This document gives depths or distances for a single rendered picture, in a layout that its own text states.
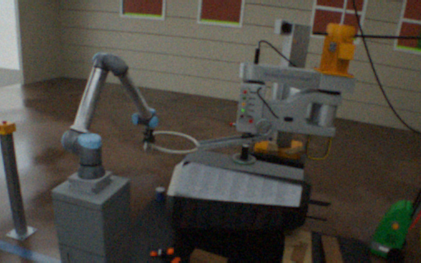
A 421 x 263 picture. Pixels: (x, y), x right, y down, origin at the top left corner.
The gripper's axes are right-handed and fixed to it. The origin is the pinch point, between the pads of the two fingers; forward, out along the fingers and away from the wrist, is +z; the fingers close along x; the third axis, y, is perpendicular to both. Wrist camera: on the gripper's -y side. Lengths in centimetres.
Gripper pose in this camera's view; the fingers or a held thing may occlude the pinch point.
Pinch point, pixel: (147, 148)
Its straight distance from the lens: 304.6
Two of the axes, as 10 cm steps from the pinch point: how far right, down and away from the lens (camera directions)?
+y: 4.9, 4.3, -7.6
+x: 8.6, -1.0, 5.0
